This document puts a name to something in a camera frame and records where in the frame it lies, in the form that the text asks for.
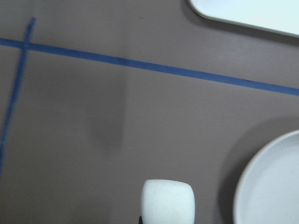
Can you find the white steamed bun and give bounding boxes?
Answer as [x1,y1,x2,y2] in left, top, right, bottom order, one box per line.
[141,179,195,224]

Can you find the cream round plate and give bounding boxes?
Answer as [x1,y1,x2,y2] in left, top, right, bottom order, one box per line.
[233,131,299,224]

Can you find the white bear tray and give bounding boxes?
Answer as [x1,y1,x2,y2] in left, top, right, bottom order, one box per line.
[189,0,299,37]

